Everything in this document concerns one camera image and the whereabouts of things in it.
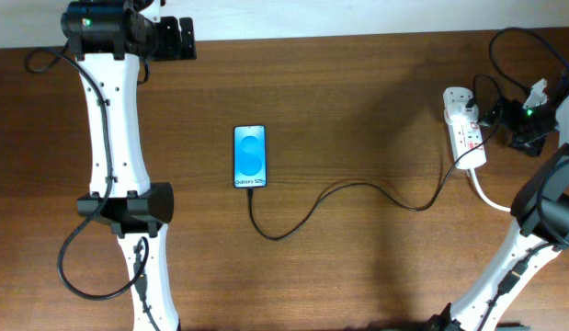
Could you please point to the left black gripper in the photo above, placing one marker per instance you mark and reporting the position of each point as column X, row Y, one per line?
column 174, row 51

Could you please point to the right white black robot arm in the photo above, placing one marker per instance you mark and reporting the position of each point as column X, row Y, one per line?
column 537, row 235

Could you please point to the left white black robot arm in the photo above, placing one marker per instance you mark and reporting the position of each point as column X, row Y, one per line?
column 111, row 41

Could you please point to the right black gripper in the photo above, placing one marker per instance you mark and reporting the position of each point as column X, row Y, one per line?
column 528, row 139

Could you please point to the white power strip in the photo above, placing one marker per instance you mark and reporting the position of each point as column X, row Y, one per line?
column 465, row 137

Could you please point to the blue screen Galaxy smartphone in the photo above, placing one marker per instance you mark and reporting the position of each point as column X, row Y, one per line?
column 249, row 157

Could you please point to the white USB charger plug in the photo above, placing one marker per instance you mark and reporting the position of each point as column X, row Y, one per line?
column 458, row 102

